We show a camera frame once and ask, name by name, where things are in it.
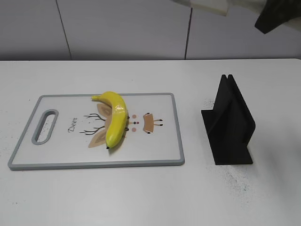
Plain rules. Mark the black knife stand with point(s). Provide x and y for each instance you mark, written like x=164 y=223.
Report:
x=229 y=125

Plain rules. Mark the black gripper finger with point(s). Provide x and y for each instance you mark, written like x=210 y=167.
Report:
x=276 y=13

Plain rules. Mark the white grey deer cutting board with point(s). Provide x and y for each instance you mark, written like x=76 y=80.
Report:
x=68 y=132

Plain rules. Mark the yellow plastic banana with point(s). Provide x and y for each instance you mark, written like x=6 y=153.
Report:
x=119 y=116

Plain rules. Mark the white handled cleaver knife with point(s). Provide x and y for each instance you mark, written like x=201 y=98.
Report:
x=218 y=7

